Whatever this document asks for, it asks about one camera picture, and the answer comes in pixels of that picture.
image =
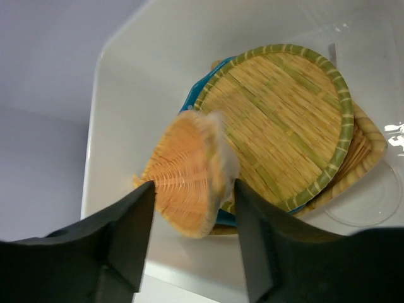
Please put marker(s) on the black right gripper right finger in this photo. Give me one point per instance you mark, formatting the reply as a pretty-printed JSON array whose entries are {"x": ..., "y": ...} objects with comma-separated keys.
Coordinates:
[{"x": 288, "y": 260}]

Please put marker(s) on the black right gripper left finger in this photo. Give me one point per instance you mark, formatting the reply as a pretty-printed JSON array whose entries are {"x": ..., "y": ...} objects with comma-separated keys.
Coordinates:
[{"x": 98, "y": 259}]

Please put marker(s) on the orange fish-shaped woven plate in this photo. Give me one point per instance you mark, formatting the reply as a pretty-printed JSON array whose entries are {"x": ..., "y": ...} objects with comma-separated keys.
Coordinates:
[{"x": 194, "y": 169}]

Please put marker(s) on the orange fan-shaped woven plate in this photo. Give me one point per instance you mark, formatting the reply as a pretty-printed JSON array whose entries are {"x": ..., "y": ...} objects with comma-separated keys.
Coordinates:
[{"x": 363, "y": 154}]

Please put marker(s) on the round green-rimmed bamboo plate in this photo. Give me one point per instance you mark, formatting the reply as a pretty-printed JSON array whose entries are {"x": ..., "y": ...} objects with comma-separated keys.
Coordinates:
[{"x": 277, "y": 123}]

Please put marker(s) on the blue polka dot ceramic plate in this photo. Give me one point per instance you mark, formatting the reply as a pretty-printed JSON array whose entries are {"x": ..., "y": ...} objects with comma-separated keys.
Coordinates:
[{"x": 268, "y": 149}]

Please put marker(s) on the white plastic bin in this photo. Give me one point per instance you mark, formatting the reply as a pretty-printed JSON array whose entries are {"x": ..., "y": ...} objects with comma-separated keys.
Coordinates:
[{"x": 343, "y": 98}]

